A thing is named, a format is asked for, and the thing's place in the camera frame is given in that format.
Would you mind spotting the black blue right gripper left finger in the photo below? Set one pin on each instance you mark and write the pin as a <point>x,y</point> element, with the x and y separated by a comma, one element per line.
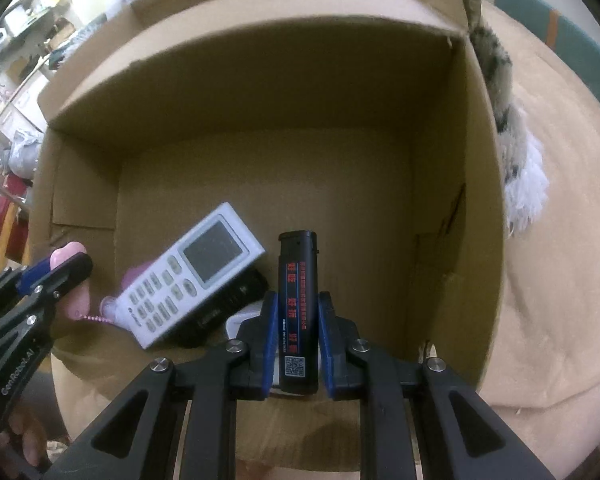
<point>171,419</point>

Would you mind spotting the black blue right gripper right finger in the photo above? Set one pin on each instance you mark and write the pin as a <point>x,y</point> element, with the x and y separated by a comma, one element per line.
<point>417,420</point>

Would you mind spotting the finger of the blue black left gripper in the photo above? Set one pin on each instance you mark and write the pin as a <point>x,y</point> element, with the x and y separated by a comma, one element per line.
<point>62,278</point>

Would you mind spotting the small white pink bottle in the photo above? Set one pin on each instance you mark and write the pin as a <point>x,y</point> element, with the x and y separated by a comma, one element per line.
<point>109,308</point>

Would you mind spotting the black flashlight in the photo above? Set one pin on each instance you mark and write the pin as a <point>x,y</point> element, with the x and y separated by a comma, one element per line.
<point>247,288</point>

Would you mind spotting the white wall charger plug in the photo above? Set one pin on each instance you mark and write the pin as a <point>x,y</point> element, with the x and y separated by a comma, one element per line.
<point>253,375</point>

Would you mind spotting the white remote control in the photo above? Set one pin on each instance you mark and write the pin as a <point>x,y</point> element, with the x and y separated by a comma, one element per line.
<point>198,265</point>

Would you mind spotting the black lighter with red text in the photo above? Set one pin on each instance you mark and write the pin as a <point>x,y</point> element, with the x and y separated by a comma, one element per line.
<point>297,304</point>

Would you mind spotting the person's left hand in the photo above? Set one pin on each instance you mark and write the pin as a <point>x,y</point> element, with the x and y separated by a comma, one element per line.
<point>25,434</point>

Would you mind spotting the wooden chair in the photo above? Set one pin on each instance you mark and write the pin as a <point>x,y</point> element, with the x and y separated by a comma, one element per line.
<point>15,197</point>

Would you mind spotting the beige blanket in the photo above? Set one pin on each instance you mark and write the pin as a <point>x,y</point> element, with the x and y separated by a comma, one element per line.
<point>543,374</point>

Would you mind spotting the cluttered desk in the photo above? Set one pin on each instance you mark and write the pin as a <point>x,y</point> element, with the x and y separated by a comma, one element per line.
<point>32,32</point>

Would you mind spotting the beige patterned fringed rug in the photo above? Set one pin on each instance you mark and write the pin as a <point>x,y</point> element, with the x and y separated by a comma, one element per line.
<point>525,182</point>

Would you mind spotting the brown cardboard box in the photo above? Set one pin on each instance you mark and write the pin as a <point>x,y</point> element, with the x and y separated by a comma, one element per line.
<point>365,121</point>

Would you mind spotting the teal sofa with orange stripe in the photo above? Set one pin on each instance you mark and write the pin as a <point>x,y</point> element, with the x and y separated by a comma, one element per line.
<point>572,44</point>

